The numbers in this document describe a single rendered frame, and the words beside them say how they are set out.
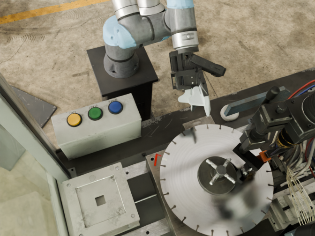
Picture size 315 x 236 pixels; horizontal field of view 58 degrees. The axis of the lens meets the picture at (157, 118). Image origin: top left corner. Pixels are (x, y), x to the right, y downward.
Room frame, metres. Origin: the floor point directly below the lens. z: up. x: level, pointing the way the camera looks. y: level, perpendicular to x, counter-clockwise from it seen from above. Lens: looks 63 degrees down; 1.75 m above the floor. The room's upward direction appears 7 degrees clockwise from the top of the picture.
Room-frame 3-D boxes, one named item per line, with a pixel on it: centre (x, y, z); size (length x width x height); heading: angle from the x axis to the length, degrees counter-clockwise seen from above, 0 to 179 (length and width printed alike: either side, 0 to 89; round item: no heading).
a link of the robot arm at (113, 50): (0.76, 0.18, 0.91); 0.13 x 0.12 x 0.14; 120
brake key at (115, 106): (0.46, 0.15, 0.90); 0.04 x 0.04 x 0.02
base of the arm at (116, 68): (0.75, 0.18, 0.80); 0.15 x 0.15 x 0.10
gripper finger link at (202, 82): (0.47, -0.11, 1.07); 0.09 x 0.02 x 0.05; 19
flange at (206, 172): (0.25, -0.19, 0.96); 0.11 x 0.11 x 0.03
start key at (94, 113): (0.42, 0.21, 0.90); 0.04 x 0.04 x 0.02
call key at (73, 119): (0.39, 0.27, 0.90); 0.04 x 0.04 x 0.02
